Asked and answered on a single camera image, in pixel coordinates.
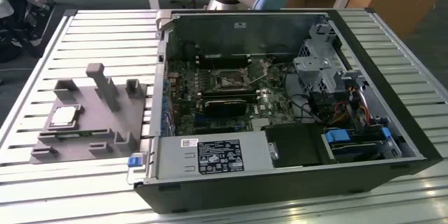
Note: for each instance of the silver square CPU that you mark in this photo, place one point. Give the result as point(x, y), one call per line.
point(65, 116)

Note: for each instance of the black RAM slot bank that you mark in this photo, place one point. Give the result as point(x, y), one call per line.
point(227, 95)
point(225, 61)

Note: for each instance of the CPU socket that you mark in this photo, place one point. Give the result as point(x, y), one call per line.
point(231, 79)

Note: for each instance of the grey parts rack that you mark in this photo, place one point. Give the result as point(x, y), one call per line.
point(95, 119)

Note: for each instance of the green RAM stick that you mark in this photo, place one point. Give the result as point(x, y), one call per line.
point(70, 135)

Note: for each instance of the small white sticker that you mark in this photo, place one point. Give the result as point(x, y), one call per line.
point(241, 25)

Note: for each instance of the blue case latch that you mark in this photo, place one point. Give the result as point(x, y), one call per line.
point(137, 162)

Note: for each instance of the black graphics card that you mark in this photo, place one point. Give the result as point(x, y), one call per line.
point(226, 108)

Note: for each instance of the white barcode label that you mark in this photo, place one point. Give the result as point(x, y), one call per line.
point(190, 142)

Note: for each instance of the silver power supply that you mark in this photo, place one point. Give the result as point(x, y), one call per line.
point(175, 158)

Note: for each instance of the thin metal locking lever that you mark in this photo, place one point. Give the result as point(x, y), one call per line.
point(259, 77)

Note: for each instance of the black rating label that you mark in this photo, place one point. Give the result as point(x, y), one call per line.
point(221, 155)

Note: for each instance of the green motherboard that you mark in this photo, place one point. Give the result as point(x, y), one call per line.
point(273, 103)

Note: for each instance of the silver chipset heatsink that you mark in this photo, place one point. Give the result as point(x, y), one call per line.
point(259, 124)

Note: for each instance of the silver drive cage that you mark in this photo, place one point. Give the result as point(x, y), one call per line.
point(314, 64)

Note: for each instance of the black plastic shroud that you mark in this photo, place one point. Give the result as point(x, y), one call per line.
point(298, 145)

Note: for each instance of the black open PC case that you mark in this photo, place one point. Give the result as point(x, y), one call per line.
point(266, 192)

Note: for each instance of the blue disk carrier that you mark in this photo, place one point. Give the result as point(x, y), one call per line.
point(337, 136)

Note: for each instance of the small blue clip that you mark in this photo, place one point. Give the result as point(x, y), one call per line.
point(386, 132)

